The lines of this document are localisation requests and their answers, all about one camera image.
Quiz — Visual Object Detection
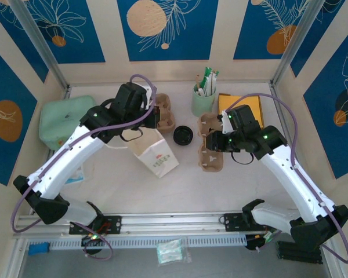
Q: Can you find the brown cardboard cup carrier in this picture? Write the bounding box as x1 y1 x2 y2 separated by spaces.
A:
197 112 226 173
155 93 177 134

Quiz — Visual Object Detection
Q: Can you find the white paper takeout bag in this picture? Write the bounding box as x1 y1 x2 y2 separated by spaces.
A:
106 136 180 178

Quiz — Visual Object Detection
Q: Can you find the black plastic cup lid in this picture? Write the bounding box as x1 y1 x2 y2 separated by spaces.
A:
173 125 194 146

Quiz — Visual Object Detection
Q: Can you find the mint green utensil holder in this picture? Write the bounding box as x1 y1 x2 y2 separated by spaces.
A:
191 83 216 118

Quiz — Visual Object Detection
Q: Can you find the yellow napkin stack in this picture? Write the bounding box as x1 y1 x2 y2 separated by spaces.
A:
219 94 263 130

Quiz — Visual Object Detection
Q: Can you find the green tipped wrapped straw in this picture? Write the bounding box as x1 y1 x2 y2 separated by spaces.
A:
201 67 214 95
209 70 220 95

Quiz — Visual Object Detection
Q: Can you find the mint green insulated bag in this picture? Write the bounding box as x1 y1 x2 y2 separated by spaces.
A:
39 95 98 151

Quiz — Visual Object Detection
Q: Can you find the blue white wipe packet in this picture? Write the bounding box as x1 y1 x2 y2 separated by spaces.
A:
64 164 85 185

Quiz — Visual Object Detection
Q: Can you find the clear plastic packet bag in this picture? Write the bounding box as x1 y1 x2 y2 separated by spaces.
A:
155 237 193 266

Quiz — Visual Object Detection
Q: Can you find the black ribbed block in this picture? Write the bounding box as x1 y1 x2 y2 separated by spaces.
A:
275 240 323 265

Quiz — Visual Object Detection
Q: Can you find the blue clamp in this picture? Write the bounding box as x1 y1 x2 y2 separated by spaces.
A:
28 243 50 256

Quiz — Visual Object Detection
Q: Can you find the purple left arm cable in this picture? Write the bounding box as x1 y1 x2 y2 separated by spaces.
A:
10 74 158 234

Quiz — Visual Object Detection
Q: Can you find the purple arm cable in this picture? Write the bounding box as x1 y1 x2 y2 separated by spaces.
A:
10 74 158 234
226 92 348 265

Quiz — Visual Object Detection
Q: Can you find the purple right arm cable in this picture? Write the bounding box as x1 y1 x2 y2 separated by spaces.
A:
226 92 348 265

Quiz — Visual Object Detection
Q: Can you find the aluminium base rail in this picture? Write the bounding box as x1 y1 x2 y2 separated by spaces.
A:
16 210 331 234

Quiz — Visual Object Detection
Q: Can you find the aluminium frame post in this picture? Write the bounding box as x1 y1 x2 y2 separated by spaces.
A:
271 0 327 87
10 0 71 91

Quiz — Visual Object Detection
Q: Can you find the white slotted cable duct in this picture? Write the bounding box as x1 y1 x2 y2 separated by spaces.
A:
48 234 247 251

